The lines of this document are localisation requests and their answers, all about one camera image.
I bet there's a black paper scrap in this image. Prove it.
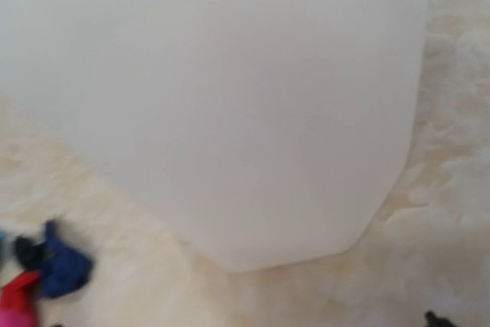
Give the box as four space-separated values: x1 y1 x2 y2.
13 236 45 271

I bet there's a white translucent plastic bin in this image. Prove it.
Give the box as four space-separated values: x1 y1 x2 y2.
1 0 428 272

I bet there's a red paper scrap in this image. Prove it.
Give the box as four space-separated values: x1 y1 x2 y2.
1 271 41 313

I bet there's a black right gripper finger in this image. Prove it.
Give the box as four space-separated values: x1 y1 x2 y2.
424 311 457 327

